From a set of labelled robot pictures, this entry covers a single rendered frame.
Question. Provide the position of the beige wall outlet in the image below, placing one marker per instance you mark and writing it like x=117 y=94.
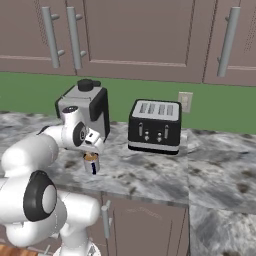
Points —
x=185 y=101

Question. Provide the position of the wide brown wall cupboard door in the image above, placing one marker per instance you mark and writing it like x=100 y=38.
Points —
x=136 y=33

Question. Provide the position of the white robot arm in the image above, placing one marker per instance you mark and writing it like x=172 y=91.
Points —
x=26 y=156

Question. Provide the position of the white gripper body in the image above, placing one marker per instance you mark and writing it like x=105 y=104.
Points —
x=96 y=144

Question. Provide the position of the black and silver toaster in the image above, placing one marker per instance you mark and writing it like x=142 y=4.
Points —
x=155 y=130

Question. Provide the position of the silver and black coffee machine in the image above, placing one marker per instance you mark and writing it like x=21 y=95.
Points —
x=97 y=106

